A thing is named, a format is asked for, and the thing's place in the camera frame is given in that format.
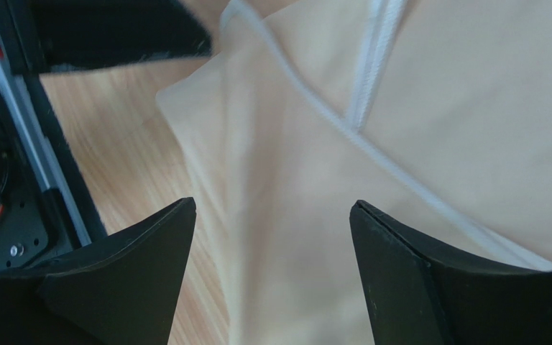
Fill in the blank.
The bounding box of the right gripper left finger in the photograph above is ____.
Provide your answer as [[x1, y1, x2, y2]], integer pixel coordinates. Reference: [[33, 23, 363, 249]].
[[0, 198, 196, 344]]

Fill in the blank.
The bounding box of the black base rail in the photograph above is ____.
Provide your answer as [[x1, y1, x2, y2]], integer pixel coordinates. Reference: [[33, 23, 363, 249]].
[[0, 1, 107, 271]]

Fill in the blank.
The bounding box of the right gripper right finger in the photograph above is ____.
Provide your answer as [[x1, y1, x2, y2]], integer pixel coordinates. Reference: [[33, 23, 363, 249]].
[[349, 201, 552, 344]]

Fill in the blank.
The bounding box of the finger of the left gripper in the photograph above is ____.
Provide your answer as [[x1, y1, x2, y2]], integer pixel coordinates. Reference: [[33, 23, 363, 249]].
[[29, 1, 212, 73]]

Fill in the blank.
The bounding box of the beige cloth napkin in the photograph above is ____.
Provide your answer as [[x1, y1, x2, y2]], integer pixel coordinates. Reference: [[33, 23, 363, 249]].
[[157, 1, 552, 344]]

